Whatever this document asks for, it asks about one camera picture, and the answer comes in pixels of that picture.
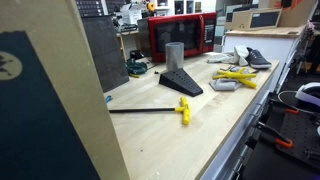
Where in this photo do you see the black wedge wrench stand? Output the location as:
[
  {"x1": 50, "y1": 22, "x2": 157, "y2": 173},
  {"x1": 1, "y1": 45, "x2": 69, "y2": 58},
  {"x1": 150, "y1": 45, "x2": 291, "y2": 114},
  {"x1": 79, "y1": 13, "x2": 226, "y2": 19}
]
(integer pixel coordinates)
[{"x1": 158, "y1": 67, "x2": 204, "y2": 98}]

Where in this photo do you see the silver metal cylinder holder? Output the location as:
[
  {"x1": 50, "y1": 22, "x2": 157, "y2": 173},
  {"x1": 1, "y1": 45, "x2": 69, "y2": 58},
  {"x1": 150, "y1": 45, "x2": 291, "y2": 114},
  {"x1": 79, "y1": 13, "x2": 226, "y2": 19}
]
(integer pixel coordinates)
[{"x1": 165, "y1": 41, "x2": 185, "y2": 72}]

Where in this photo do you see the grey metal sheet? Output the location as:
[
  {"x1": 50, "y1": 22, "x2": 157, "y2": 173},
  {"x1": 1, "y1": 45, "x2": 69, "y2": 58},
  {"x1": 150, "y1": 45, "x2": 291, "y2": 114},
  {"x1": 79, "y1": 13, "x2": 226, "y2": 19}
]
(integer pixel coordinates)
[{"x1": 136, "y1": 17, "x2": 153, "y2": 58}]

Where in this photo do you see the red microwave oven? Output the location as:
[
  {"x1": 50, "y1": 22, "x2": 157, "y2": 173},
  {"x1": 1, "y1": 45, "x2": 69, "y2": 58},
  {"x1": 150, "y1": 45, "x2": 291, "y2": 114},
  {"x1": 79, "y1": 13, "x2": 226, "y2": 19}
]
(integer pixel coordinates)
[{"x1": 147, "y1": 12, "x2": 218, "y2": 63}]

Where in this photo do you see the dark grey foam panel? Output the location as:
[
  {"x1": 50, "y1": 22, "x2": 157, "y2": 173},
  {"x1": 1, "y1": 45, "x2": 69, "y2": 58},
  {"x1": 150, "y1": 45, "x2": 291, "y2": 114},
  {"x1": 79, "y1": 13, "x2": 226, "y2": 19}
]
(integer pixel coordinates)
[{"x1": 81, "y1": 14, "x2": 131, "y2": 94}]

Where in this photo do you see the large brown cardboard box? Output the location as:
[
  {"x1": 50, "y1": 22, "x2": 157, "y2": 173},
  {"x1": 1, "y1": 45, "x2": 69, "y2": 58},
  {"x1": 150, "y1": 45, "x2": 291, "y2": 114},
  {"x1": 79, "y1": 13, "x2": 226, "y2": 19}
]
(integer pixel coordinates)
[{"x1": 0, "y1": 0, "x2": 131, "y2": 180}]

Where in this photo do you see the white cloth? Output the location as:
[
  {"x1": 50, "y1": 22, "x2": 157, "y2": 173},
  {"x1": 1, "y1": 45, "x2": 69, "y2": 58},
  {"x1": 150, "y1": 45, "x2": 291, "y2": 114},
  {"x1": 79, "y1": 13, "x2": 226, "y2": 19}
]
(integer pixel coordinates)
[{"x1": 206, "y1": 45, "x2": 250, "y2": 67}]

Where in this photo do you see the dark grey sneaker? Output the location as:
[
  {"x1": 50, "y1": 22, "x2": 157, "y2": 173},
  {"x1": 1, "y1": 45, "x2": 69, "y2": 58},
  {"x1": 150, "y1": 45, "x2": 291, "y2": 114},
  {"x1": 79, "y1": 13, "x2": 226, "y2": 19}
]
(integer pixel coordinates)
[{"x1": 245, "y1": 46, "x2": 273, "y2": 70}]

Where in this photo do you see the black keyboard rack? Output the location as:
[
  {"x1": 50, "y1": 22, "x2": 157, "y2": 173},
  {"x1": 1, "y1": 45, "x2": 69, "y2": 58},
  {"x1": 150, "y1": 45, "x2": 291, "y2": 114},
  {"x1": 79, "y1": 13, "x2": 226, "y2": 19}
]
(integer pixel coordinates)
[{"x1": 75, "y1": 0, "x2": 105, "y2": 18}]

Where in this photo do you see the white side cabinet wooden top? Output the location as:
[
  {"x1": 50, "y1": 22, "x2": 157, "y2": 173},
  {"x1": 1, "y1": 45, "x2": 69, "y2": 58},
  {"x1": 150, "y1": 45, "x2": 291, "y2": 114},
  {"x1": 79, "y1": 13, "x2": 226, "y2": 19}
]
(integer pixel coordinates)
[{"x1": 222, "y1": 24, "x2": 308, "y2": 93}]

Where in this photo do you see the flat cardboard box black label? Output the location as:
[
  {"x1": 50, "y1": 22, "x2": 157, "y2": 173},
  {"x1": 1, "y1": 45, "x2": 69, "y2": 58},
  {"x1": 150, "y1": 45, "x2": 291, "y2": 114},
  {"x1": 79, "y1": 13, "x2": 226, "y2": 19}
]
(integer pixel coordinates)
[{"x1": 224, "y1": 8, "x2": 283, "y2": 31}]

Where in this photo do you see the black perforated plate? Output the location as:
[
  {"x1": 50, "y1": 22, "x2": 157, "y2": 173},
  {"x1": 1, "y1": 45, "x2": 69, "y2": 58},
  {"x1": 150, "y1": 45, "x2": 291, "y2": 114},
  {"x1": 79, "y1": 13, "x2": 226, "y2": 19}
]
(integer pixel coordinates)
[{"x1": 275, "y1": 111, "x2": 320, "y2": 169}]

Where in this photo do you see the cardboard box orange print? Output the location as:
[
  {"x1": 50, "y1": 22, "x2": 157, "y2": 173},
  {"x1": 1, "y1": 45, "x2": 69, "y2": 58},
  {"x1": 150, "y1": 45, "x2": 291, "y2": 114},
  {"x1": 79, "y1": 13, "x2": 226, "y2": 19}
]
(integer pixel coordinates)
[{"x1": 258, "y1": 0, "x2": 318, "y2": 28}]

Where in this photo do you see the long-shaft yellow T-handle wrench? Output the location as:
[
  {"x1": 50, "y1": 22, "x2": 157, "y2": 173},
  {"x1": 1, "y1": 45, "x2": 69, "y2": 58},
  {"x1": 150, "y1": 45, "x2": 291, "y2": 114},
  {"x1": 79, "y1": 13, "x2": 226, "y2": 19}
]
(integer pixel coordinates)
[{"x1": 108, "y1": 96, "x2": 192, "y2": 126}]

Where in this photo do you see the white cable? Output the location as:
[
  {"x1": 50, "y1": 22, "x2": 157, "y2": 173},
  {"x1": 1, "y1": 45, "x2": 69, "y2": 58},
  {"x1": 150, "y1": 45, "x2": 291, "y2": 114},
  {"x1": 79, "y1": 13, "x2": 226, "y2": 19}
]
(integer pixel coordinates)
[{"x1": 277, "y1": 89, "x2": 302, "y2": 106}]

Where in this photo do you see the orange-handled black clamp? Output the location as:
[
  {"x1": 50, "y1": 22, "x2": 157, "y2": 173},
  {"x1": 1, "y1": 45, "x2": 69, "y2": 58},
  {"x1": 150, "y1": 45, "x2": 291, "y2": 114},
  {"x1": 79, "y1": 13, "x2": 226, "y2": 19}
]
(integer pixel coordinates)
[
  {"x1": 255, "y1": 121, "x2": 295, "y2": 150},
  {"x1": 269, "y1": 98, "x2": 301, "y2": 116}
]

